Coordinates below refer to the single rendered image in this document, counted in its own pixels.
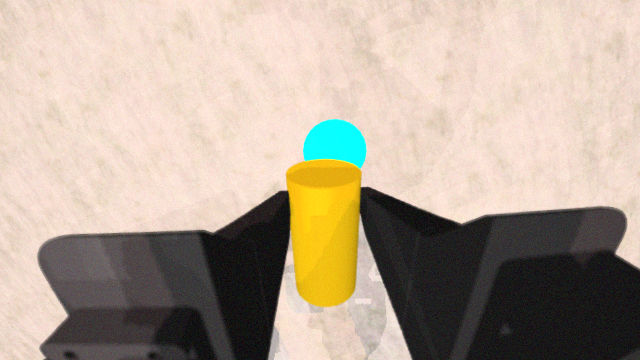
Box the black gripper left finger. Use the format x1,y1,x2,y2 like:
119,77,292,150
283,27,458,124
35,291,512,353
37,190,291,360

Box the cyan circle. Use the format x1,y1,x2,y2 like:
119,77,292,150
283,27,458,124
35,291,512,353
303,119,366,168

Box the yellow cylinder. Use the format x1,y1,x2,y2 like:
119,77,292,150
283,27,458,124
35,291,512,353
286,159,362,307

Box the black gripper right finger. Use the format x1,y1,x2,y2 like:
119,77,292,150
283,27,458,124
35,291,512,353
360,187,628,360

